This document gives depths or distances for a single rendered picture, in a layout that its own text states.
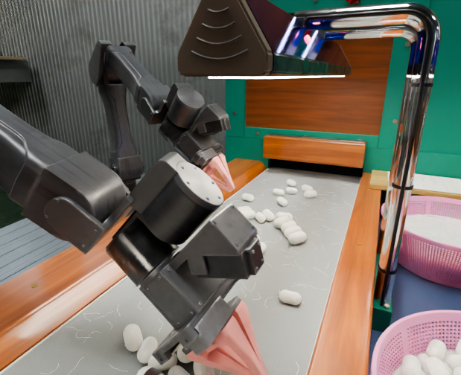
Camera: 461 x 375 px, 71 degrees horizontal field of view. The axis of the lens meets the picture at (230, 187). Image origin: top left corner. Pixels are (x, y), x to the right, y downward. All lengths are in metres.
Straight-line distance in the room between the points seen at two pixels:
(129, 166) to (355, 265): 0.65
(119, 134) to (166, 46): 2.35
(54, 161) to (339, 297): 0.37
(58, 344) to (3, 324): 0.07
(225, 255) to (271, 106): 0.86
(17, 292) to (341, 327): 0.42
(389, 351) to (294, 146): 0.70
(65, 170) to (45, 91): 3.98
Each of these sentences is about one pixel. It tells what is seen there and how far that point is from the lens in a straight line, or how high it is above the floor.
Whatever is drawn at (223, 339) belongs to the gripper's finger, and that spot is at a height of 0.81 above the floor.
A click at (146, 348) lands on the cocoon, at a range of 0.41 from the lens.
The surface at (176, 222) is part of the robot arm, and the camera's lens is 0.30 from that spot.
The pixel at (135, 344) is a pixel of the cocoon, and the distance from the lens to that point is 0.42.
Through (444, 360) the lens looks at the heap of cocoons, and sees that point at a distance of 0.50.
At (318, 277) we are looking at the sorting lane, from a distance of 0.55.
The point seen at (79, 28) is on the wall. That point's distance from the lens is 3.87.
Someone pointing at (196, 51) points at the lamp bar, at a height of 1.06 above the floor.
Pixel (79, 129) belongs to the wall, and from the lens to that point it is 4.03.
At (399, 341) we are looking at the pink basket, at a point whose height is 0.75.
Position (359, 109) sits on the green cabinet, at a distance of 1.05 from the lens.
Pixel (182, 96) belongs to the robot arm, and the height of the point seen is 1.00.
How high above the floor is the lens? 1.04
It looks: 19 degrees down
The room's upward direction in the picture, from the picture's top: straight up
